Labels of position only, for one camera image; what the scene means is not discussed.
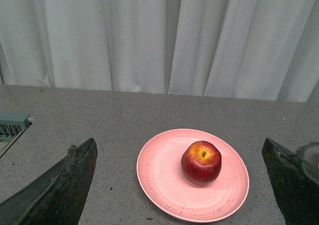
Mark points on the grey-green slotted rack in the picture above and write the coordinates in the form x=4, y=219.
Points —
x=12, y=126

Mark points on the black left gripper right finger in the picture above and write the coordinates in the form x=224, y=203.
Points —
x=294, y=177

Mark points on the red apple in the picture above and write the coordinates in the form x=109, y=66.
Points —
x=201, y=163

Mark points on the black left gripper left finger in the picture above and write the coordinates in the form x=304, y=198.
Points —
x=58, y=196

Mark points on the pink round plate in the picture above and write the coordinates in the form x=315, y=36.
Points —
x=161, y=178

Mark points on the white curtain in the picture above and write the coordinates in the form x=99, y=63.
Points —
x=253, y=49

